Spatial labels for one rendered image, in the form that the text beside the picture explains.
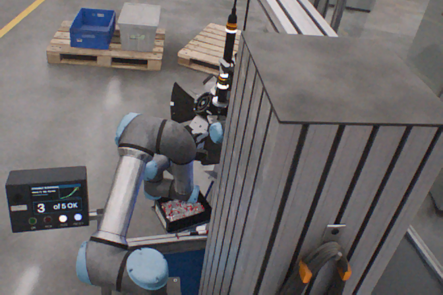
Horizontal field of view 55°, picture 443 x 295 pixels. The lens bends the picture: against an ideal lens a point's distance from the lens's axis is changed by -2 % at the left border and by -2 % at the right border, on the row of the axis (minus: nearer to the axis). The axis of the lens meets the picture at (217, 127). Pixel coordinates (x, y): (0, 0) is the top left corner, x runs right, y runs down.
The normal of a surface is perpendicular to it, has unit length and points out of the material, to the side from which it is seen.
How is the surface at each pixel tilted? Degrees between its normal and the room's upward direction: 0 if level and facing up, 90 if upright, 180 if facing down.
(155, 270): 8
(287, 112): 0
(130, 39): 95
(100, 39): 90
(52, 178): 15
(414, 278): 90
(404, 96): 0
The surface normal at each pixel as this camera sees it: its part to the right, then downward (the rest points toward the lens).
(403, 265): -0.96, 0.05
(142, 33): 0.04, 0.66
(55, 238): 0.12, -0.80
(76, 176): 0.05, -0.93
